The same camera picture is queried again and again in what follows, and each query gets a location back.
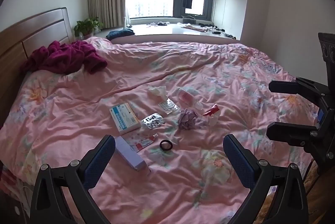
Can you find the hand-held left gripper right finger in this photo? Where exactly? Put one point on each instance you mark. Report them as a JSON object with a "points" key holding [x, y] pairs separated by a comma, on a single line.
{"points": [[240, 161]]}

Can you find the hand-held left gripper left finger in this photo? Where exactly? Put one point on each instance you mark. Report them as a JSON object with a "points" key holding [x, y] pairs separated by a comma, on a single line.
{"points": [[100, 161]]}

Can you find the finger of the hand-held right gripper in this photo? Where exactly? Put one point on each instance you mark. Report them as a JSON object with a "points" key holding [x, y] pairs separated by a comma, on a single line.
{"points": [[284, 86], [282, 131]]}

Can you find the white blue medicine box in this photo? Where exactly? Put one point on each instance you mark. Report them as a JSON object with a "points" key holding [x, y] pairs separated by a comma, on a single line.
{"points": [[124, 118]]}

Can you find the lilac carton box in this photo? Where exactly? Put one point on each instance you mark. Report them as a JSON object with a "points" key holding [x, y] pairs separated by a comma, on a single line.
{"points": [[129, 154]]}

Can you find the red white ointment tube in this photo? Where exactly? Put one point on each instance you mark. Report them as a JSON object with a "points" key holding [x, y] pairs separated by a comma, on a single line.
{"points": [[142, 143]]}

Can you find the white plastic wrapper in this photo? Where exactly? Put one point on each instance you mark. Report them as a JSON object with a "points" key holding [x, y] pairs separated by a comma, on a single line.
{"points": [[213, 120]]}

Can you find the red wrapper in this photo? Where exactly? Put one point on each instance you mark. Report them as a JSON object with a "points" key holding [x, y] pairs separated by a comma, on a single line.
{"points": [[211, 110]]}

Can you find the silver blister pack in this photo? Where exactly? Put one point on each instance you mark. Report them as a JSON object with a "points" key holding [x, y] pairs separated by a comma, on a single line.
{"points": [[153, 121]]}

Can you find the purple crumpled paper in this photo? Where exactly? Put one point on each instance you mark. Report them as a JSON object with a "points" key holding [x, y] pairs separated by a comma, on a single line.
{"points": [[187, 118]]}

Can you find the clear pink plastic package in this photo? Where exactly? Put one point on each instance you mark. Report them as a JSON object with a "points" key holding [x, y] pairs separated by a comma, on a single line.
{"points": [[188, 97]]}

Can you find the clear foil wrapper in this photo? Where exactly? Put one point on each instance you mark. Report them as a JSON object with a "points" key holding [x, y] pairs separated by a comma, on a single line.
{"points": [[168, 105]]}

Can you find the white crumpled tissue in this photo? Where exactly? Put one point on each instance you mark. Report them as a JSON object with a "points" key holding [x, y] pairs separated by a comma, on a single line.
{"points": [[157, 90]]}

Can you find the pink floral duvet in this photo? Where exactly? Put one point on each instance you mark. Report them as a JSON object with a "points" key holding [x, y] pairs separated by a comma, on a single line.
{"points": [[183, 67]]}

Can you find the magenta cloth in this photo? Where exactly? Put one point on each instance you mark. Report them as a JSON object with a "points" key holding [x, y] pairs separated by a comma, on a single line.
{"points": [[65, 56]]}

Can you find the dark blue cloth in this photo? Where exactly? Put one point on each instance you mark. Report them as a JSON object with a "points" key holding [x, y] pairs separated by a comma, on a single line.
{"points": [[120, 33]]}

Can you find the green potted plant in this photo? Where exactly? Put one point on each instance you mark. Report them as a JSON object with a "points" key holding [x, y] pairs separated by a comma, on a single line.
{"points": [[86, 25]]}

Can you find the wooden headboard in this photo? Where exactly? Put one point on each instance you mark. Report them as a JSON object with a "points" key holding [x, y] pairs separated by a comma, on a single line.
{"points": [[39, 30]]}

